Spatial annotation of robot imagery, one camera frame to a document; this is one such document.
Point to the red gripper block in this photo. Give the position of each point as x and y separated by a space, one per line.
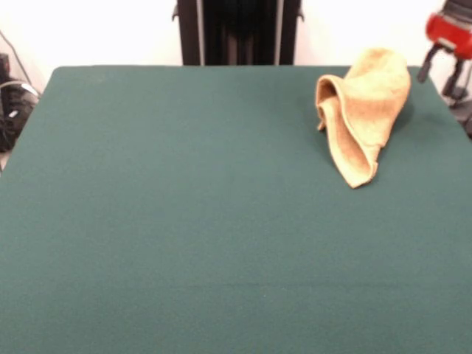
450 33

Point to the tan terry towel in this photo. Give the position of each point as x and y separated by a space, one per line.
365 110

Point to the dark green table cloth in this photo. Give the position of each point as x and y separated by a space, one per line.
184 221

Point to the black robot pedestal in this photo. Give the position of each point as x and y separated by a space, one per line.
239 33

